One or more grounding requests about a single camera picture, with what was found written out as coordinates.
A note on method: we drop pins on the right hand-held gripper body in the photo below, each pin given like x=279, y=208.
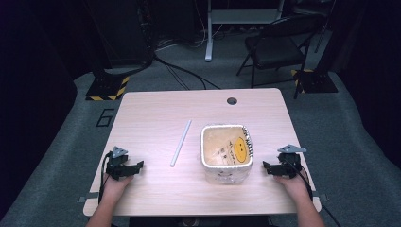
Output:
x=291, y=159

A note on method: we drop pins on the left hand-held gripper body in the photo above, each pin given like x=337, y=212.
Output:
x=117, y=160

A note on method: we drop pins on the square plastic cup with film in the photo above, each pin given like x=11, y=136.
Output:
x=226, y=151

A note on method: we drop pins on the white straw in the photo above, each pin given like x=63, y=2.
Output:
x=181, y=143

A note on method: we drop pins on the person's left hand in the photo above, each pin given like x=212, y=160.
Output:
x=115, y=187

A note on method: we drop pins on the person's right hand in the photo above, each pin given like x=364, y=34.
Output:
x=293, y=187

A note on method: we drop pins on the grey tape strip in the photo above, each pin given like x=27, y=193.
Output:
x=88, y=198
x=321, y=197

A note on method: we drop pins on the black stand base striped edge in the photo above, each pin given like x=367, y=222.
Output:
x=107, y=88
x=315, y=80

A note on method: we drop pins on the black folding chair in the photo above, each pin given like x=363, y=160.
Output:
x=277, y=47

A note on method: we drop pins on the white desk frame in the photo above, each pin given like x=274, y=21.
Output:
x=220, y=19

